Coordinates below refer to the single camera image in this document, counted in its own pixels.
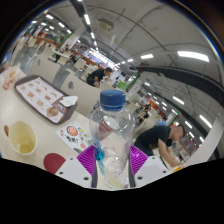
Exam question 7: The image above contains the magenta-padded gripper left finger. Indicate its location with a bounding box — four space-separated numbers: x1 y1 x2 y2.
54 145 98 189

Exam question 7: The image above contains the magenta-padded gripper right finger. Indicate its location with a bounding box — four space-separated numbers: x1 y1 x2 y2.
128 144 172 188

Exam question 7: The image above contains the clear blue-capped water bottle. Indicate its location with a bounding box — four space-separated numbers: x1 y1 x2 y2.
89 89 137 178

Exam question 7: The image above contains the flat round red coaster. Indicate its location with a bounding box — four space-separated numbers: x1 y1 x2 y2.
43 152 67 175

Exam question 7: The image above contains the person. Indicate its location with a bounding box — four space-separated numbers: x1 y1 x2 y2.
133 124 186 168
155 119 169 128
86 67 114 88
138 103 153 124

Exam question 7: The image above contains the colourful printed leaflet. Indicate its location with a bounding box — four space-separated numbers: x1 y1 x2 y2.
55 120 94 155

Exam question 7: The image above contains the clear plastic wrapped packet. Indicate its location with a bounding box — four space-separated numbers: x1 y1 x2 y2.
103 175 130 190

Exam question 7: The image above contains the round brown bun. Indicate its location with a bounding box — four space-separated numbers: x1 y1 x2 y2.
46 106 60 118

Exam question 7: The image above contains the beige dark-edged side table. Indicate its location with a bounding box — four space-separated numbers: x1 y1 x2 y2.
181 114 224 168

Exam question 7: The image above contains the white crumpled napkin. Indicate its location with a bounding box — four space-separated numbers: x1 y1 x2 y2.
59 95 79 108

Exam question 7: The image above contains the beige chair with oval hole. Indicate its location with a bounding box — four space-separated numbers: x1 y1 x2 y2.
59 73 103 118
29 54 63 84

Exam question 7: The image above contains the printed paper tray liner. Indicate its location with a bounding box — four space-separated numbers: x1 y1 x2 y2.
16 77 68 124

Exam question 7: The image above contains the group of beige chairs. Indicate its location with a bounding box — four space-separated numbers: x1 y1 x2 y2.
9 34 158 134

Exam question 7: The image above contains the group of ceiling lights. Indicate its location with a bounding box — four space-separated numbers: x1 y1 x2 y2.
29 0 214 144

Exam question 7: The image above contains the ceiling air conditioner unit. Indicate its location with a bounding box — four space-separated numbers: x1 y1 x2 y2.
97 18 115 33

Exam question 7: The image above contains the cream mug with brown handle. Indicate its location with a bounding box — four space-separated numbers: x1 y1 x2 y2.
3 120 38 157

